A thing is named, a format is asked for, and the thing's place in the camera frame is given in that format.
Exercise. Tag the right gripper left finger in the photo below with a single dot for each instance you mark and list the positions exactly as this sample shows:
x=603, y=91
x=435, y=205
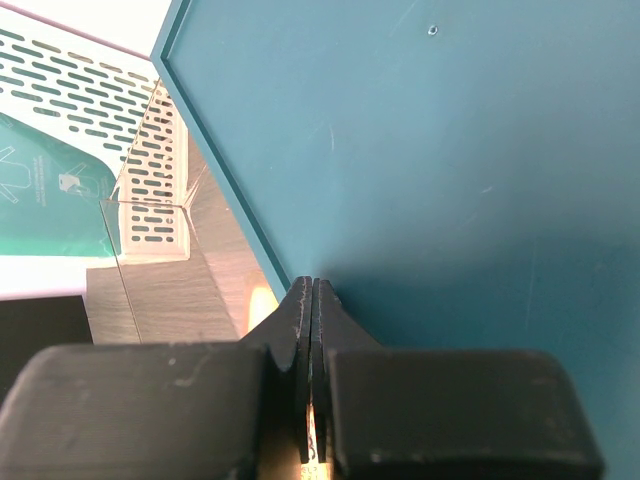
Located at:
x=210, y=410

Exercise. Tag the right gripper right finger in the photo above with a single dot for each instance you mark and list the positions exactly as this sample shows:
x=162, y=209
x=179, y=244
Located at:
x=390, y=413

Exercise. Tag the teal drawer organizer box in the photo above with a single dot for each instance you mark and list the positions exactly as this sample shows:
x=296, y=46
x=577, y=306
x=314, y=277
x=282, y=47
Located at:
x=464, y=172

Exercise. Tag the teal folder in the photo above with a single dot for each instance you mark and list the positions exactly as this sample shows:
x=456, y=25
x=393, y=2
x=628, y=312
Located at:
x=51, y=196

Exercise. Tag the white mesh file organizer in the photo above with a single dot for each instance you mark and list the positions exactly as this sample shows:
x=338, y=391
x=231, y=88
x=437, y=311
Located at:
x=81, y=90

